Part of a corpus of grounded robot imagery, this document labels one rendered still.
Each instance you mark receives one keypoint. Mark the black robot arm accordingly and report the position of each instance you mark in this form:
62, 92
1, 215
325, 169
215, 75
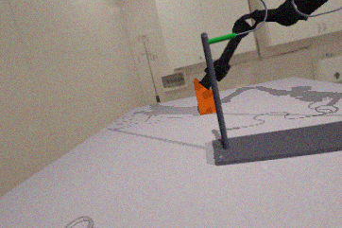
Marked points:
285, 15

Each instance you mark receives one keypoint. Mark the yellow handle with grey metal loop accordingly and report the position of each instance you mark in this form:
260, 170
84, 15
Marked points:
82, 219

